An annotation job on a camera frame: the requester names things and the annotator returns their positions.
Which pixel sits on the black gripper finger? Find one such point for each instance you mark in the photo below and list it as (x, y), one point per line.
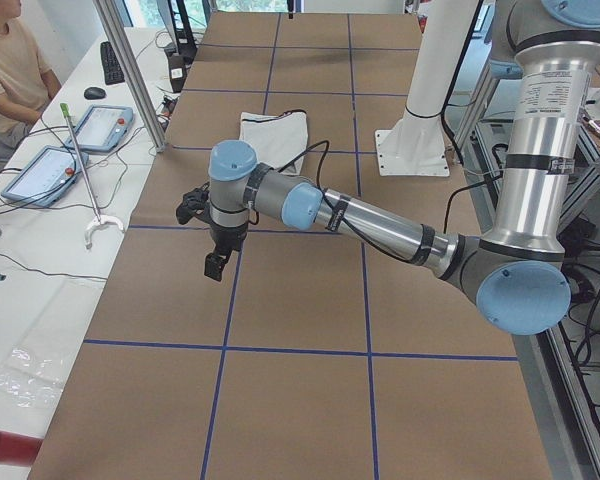
(214, 266)

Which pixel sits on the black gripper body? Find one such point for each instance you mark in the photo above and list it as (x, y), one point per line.
(226, 238)

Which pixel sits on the grey cartoon print t-shirt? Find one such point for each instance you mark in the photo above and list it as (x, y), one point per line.
(278, 140)

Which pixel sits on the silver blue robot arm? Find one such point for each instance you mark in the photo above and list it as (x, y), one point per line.
(512, 271)

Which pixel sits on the metal reacher grabber tool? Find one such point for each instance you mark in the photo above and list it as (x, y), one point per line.
(100, 220)

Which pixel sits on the far blue teach pendant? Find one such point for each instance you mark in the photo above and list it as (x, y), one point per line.
(102, 128)

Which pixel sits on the blue teach pendant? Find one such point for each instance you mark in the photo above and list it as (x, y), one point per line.
(102, 128)
(46, 177)

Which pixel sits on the near blue teach pendant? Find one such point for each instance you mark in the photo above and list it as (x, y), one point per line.
(46, 177)

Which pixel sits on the black computer mouse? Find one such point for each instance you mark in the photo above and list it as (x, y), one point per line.
(94, 93)

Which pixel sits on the black keyboard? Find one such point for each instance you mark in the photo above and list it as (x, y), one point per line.
(112, 70)

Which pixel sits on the seated person in beige shirt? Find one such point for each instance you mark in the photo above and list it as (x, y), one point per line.
(27, 82)

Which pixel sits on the red fire extinguisher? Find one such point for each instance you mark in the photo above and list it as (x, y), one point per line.
(18, 450)

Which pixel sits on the aluminium frame post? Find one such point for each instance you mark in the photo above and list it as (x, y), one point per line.
(115, 31)

